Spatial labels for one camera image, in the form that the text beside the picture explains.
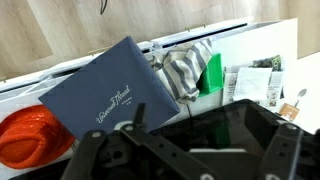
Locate white drawer wide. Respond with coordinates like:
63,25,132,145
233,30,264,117
0,70,44,91

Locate grey striped cloth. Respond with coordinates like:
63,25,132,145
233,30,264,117
146,38,214,106

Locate green plastic box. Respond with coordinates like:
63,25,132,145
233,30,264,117
196,52,224,98

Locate metal handle of narrow drawer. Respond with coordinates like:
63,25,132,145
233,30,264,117
184,23,208,33

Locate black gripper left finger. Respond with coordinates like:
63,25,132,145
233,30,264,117
61,103,214,180

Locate navy blue gift box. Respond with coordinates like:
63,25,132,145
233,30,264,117
38,35,181,141

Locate orange sequined hat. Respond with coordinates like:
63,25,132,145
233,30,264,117
0,104,76,170

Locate white drawer medium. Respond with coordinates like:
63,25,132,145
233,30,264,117
39,41,154,76

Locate metal handle of medium drawer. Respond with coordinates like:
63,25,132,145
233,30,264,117
87,45,113,56

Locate white paper sheet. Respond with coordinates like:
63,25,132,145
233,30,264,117
233,66,274,102

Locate silver spoon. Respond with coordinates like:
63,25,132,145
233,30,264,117
293,88,308,108

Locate white television stand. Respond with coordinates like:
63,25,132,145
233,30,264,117
0,18,320,180

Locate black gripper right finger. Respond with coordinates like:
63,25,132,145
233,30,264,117
259,123,320,180

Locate thin black floor cable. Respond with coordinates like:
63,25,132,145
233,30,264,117
99,0,110,16

